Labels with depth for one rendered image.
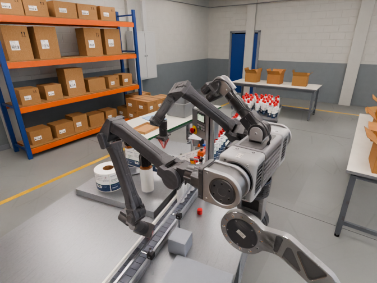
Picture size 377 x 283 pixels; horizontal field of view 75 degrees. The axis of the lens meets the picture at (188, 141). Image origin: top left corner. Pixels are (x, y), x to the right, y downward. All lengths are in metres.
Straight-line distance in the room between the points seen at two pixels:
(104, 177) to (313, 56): 7.91
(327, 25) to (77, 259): 8.46
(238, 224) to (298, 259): 0.25
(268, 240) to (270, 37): 8.48
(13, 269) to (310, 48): 8.60
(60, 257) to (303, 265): 1.18
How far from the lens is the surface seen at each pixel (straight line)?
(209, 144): 1.57
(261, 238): 1.09
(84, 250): 1.57
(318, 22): 8.90
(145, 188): 1.79
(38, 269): 1.57
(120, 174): 1.13
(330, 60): 8.85
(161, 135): 1.67
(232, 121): 1.27
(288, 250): 1.08
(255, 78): 7.13
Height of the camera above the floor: 1.88
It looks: 23 degrees down
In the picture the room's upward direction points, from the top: 1 degrees counter-clockwise
